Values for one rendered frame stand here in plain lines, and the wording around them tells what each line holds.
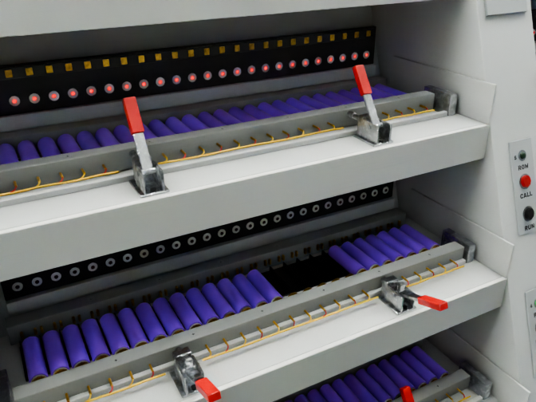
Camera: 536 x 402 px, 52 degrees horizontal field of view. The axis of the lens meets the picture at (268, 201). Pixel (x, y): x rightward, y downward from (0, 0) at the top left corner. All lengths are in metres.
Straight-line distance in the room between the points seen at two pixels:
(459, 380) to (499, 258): 0.19
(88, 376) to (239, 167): 0.25
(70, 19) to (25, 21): 0.04
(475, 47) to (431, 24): 0.08
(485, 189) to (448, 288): 0.14
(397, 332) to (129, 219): 0.34
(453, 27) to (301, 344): 0.44
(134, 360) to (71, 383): 0.06
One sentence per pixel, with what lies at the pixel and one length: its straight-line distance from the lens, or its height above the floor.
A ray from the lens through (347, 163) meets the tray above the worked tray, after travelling 0.61.
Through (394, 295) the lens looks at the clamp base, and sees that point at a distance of 0.68.
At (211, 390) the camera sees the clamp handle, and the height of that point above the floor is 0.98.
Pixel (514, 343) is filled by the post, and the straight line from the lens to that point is 0.82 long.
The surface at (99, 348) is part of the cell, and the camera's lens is 0.62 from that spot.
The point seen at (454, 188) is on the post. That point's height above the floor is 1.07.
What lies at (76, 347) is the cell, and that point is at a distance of 0.63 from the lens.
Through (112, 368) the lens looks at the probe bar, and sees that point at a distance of 0.59.
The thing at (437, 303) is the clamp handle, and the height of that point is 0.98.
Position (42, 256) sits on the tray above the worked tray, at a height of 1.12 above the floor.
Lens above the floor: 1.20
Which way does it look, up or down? 8 degrees down
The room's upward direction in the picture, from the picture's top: 10 degrees counter-clockwise
